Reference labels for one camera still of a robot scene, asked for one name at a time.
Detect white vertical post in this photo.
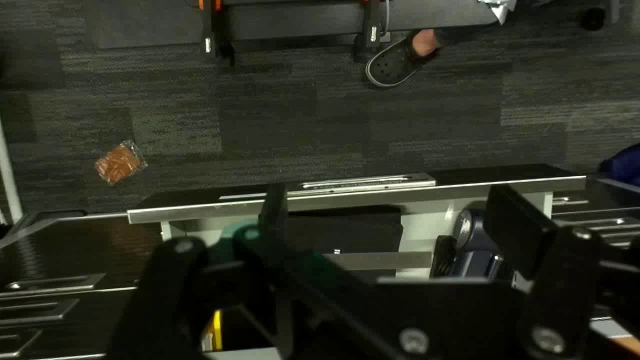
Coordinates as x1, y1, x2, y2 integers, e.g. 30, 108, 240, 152
0, 121, 24, 225

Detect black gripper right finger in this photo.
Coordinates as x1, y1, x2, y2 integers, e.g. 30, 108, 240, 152
482, 184, 640, 360

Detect black chair leg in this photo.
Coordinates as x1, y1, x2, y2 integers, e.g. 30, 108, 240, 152
196, 0, 233, 64

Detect grey slip-on shoe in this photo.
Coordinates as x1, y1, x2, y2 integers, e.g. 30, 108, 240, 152
363, 31, 442, 88

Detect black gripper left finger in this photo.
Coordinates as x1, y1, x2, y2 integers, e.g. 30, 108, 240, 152
105, 186, 293, 360

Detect orange plastic wrapper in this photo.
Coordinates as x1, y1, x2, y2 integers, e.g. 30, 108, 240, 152
94, 140, 148, 186

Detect dark blue round device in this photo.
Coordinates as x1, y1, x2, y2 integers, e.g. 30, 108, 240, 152
429, 207, 503, 280

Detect blue bag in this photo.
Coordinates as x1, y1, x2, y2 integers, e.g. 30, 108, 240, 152
597, 145, 640, 190

